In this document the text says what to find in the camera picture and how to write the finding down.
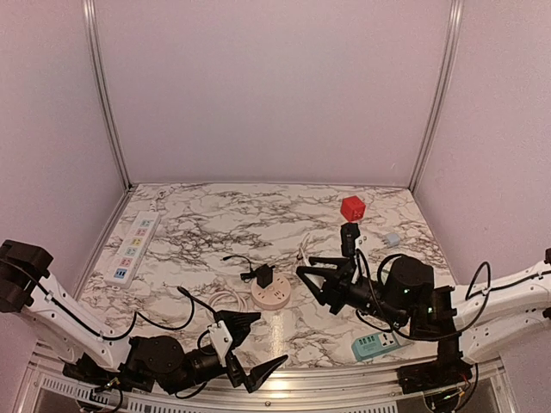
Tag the aluminium front rail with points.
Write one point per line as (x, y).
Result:
(372, 388)

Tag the white multicolour power strip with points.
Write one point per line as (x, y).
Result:
(128, 257)

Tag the white strip cable plug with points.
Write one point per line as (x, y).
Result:
(153, 206)

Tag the teal power strip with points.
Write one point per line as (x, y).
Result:
(377, 344)

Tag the right aluminium frame post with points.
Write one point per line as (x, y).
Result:
(442, 86)

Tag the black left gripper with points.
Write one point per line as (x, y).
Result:
(258, 378)

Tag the black power adapter with cable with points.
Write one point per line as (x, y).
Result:
(262, 275)

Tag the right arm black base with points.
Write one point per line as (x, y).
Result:
(447, 369)

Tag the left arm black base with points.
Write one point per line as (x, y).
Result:
(86, 370)

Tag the red cube socket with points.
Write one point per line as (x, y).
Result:
(352, 208)

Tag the light blue plug adapter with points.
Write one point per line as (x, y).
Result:
(392, 239)

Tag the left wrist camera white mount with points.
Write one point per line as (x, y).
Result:
(221, 340)

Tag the pink round power socket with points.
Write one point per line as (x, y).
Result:
(273, 297)

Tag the left aluminium frame post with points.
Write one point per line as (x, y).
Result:
(94, 44)

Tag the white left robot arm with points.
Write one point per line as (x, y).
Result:
(94, 353)

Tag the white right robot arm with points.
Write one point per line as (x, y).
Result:
(470, 323)

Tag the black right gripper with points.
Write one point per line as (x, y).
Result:
(336, 287)

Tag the aluminium frame post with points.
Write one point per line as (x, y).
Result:
(442, 86)
(94, 44)

